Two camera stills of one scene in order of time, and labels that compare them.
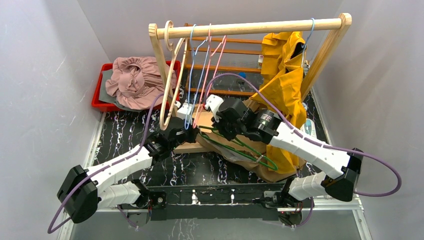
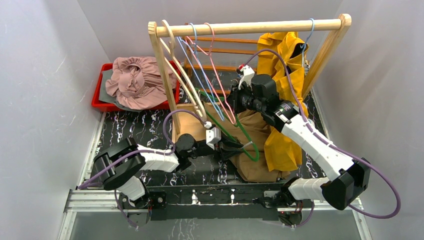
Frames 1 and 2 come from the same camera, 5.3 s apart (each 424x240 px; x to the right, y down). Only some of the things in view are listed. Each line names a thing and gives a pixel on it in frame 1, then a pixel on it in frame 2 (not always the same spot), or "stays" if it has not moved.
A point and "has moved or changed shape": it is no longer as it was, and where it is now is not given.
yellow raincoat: x=282 y=76 stays
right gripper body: x=231 y=130 to x=242 y=99
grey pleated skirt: x=103 y=96 stays
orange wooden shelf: x=219 y=68 stays
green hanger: x=274 y=168 has moved or changed shape
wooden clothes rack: x=157 y=31 stays
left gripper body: x=180 y=131 to x=222 y=147
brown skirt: x=249 y=155 has moved or changed shape
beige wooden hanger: x=171 y=48 to x=197 y=103
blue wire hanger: x=205 y=42 to x=193 y=58
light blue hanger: x=304 y=46 stays
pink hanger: x=224 y=39 has moved or changed shape
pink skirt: x=136 y=81 stays
